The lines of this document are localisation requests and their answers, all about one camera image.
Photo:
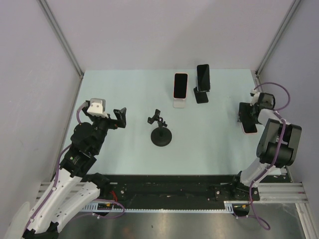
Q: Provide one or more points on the black phone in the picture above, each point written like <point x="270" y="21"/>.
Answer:
<point x="203" y="78"/>

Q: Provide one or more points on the left aluminium frame post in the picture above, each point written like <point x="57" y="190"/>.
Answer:
<point x="57" y="30"/>

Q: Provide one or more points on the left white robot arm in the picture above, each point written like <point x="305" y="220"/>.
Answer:
<point x="72" y="189"/>

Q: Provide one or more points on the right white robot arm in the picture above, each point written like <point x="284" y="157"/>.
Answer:
<point x="279" y="142"/>

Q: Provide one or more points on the white slotted cable duct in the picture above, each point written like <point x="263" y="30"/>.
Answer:
<point x="103" y="207"/>

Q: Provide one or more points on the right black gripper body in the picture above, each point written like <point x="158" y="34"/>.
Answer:
<point x="255" y="105"/>

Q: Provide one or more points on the black rectangular phone stand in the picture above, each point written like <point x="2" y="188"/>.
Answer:
<point x="201" y="96"/>

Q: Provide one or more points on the white phone stand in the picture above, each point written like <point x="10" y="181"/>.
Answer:
<point x="179" y="103"/>

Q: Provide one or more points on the black round-base phone stand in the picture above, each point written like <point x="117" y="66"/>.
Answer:
<point x="160" y="136"/>

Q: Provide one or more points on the pink phone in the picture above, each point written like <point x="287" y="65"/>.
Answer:
<point x="249" y="128"/>

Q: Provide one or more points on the pink-cased phone on stand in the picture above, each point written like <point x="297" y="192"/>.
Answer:
<point x="180" y="85"/>

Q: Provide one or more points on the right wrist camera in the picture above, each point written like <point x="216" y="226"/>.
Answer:
<point x="255" y="96"/>

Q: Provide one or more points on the right aluminium frame post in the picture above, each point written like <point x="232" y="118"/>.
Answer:
<point x="278" y="35"/>

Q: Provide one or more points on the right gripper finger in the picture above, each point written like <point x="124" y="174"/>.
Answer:
<point x="246" y="108"/>
<point x="246" y="117"/>

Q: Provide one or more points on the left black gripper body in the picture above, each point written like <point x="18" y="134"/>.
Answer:
<point x="102" y="125"/>

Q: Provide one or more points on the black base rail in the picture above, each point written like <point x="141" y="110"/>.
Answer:
<point x="174" y="191"/>

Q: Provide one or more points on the aluminium frame post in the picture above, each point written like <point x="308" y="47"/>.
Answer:
<point x="278" y="35"/>
<point x="57" y="30"/>

